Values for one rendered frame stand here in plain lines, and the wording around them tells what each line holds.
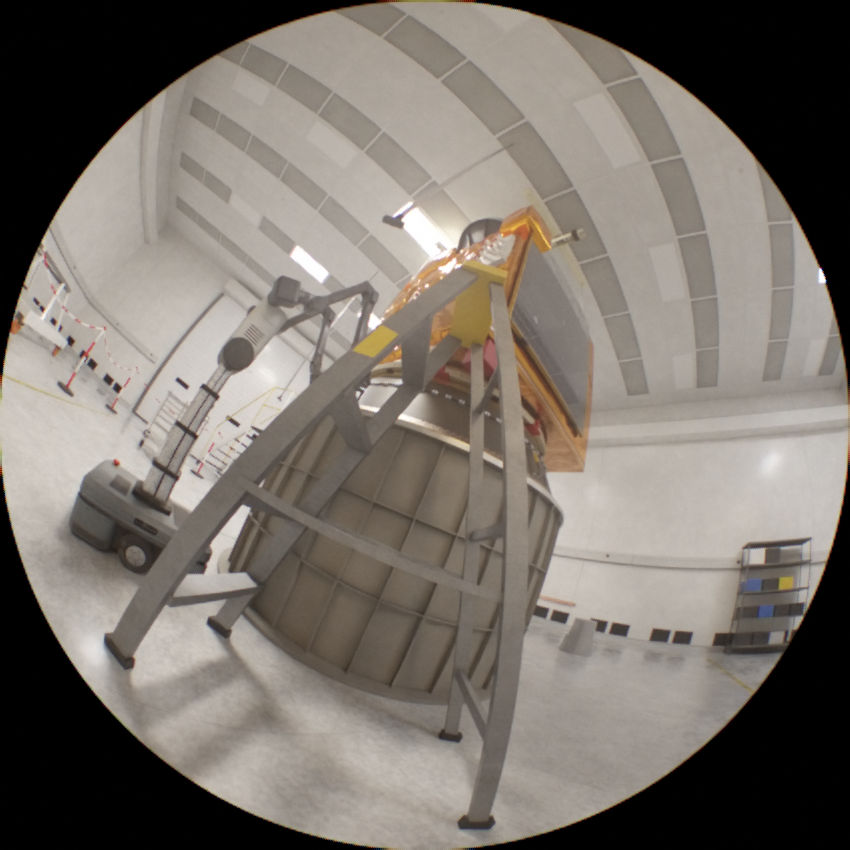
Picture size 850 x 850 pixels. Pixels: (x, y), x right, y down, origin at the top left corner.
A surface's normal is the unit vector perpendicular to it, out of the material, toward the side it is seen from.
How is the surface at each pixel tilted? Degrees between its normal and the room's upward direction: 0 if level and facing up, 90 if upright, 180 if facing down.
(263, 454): 87
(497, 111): 180
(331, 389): 87
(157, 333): 90
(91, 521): 90
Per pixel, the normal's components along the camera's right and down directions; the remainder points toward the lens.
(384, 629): 0.16, -0.38
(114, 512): 0.77, 0.03
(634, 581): -0.65, -0.54
